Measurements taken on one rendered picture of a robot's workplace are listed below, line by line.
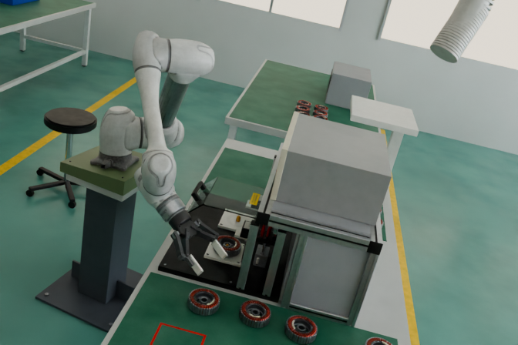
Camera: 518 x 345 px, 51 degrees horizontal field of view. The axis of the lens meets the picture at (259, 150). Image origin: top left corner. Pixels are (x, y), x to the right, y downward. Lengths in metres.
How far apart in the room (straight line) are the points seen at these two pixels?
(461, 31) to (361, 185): 1.33
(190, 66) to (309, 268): 0.90
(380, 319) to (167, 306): 0.80
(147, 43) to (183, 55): 0.14
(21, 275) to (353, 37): 4.70
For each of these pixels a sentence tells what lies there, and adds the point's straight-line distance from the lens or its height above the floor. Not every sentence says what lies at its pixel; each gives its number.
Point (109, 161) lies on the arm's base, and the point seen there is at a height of 0.85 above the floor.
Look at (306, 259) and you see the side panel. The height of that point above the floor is 0.97.
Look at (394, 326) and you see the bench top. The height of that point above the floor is 0.75.
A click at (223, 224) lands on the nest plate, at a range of 2.40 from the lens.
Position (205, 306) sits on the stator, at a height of 0.79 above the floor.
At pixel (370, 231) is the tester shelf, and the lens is 1.96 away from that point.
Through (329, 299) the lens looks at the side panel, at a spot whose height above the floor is 0.83.
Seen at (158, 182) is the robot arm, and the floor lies 1.21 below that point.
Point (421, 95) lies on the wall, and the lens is 6.88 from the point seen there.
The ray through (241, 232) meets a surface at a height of 0.90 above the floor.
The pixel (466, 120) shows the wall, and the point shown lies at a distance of 7.06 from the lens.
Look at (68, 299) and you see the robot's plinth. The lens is 3.12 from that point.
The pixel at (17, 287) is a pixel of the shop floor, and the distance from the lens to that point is 3.23.
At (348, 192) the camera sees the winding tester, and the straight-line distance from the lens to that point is 1.94.
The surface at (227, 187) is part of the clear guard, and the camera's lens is 2.09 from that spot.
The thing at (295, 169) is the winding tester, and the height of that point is 1.25.
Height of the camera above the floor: 2.04
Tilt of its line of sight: 23 degrees down
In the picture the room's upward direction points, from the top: 12 degrees clockwise
